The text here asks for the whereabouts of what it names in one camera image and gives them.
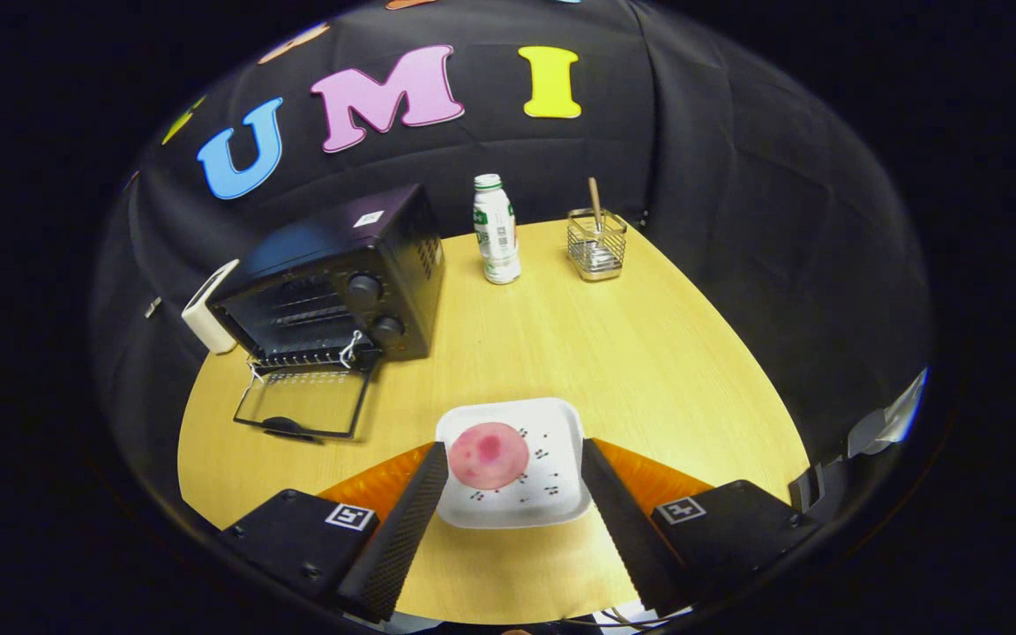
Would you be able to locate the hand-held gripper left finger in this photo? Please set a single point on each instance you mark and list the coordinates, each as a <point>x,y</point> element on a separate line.
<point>402,529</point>

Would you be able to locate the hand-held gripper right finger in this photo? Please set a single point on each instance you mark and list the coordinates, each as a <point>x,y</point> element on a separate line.
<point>627,529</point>

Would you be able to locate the pink round meat slice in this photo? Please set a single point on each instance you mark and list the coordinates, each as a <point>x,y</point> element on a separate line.
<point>486,454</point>

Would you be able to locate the white square plate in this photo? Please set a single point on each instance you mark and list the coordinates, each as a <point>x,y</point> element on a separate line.
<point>552,441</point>

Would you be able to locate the black toaster oven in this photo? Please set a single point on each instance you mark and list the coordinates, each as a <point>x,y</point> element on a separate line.
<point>323,256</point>

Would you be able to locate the small white box appliance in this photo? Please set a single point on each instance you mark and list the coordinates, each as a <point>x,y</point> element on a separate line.
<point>204,317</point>

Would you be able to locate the white plastic bottle green label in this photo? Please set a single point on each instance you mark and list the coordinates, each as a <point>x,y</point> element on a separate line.
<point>497,238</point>

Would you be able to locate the wooden stick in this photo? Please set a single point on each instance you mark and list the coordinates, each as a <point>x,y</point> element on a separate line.
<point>594,198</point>

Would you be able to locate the silver clip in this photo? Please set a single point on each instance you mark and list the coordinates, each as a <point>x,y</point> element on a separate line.
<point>153,307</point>

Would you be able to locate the black backdrop cloth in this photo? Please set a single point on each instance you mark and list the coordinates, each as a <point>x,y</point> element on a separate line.
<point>737,176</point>

